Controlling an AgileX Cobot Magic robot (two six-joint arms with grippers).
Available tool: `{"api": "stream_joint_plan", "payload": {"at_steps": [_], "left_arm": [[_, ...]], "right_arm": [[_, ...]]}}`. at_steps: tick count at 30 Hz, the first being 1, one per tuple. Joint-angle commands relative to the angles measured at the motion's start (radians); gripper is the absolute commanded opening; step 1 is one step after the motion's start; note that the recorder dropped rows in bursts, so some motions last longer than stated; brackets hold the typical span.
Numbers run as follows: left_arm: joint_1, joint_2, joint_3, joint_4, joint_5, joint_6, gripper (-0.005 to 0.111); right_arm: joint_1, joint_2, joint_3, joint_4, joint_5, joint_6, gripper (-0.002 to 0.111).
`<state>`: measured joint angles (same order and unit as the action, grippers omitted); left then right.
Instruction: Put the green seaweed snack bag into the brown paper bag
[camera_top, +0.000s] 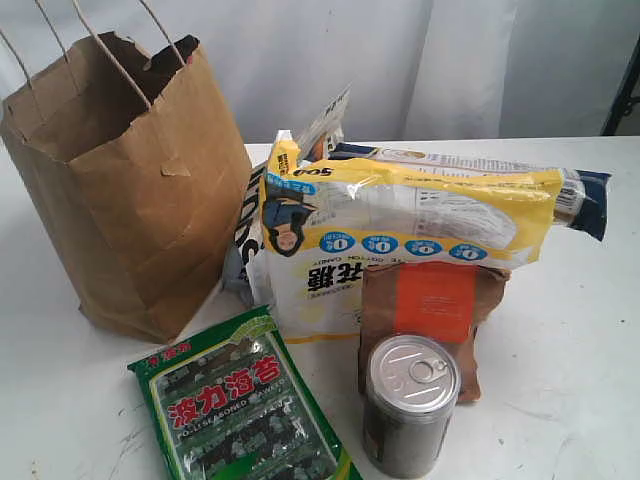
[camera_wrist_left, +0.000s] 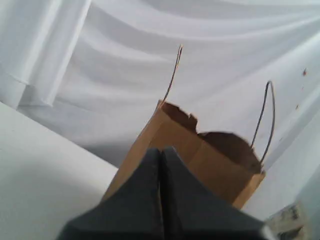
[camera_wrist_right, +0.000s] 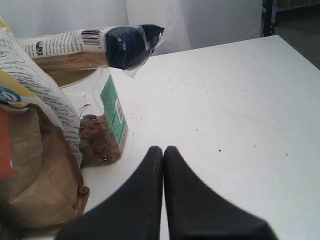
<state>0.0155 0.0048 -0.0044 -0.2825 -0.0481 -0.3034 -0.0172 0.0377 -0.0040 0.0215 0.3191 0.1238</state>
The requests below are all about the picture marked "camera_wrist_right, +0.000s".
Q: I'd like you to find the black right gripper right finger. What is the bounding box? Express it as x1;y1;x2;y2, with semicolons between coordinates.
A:
164;146;277;240

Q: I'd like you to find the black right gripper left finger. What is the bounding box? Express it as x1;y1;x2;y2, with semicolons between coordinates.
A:
55;146;164;240

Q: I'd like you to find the yellow white sugar bag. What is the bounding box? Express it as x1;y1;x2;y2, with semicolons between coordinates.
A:
0;19;83;165

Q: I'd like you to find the clear jar of nuts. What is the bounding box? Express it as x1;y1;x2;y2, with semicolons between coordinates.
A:
59;66;129;168

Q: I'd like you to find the brown pouch orange label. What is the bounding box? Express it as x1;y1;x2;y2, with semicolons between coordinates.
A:
0;103;89;232

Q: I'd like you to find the noodle packet navy end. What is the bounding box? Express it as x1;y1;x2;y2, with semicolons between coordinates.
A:
18;24;165;78

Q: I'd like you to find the dark metal rack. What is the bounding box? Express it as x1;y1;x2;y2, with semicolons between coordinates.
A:
260;0;320;37

